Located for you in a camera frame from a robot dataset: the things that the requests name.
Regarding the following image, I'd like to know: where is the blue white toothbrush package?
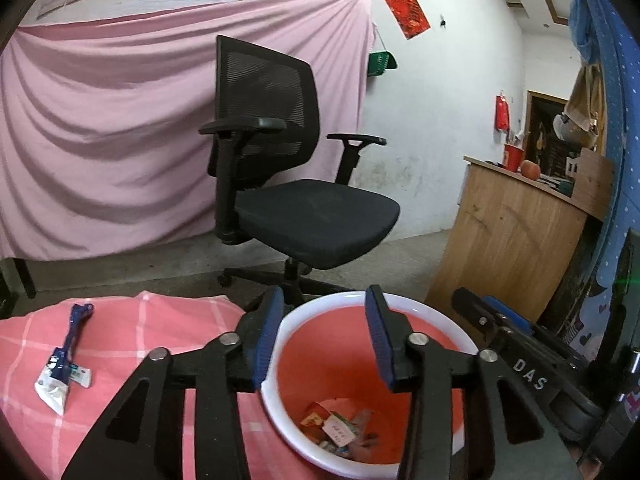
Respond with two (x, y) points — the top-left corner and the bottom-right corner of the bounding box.
(34, 302), (95, 416)

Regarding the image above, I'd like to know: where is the red cup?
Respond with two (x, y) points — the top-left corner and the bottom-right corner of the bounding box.
(502, 142), (524, 171)

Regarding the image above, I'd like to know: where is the red bucket with white rim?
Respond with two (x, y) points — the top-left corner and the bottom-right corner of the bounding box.
(260, 290), (479, 479)

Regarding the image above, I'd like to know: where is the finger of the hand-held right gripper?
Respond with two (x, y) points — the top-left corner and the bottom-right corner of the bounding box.
(482, 296), (587, 369)
(452, 287), (507, 349)

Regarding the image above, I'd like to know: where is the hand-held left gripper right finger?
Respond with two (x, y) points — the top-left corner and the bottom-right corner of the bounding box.
(365, 284), (583, 480)

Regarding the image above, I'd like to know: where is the red hanging ornament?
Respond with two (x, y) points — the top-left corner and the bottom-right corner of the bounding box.
(495, 91), (511, 134)

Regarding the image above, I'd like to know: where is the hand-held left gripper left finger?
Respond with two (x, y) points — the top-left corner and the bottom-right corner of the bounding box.
(61, 285), (286, 480)

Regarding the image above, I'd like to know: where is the beige hanging bag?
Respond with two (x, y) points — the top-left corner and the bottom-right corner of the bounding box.
(552, 62), (604, 144)

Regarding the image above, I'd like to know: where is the black office chair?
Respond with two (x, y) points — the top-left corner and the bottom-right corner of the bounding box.
(198, 35), (402, 307)

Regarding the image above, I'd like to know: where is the pink checked tablecloth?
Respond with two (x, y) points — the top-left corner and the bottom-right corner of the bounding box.
(0, 290), (321, 480)

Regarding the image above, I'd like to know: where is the red wall poster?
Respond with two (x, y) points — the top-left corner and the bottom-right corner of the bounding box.
(383, 0), (431, 40)

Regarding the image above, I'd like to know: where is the wooden cabinet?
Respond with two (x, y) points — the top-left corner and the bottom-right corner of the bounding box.
(425, 149), (617, 327)

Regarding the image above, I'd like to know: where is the pink hanging sheet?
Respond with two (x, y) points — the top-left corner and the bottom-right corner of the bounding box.
(0, 0), (376, 261)

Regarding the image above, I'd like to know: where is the white and green sachet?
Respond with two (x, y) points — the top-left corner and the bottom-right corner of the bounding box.
(322, 417), (357, 449)

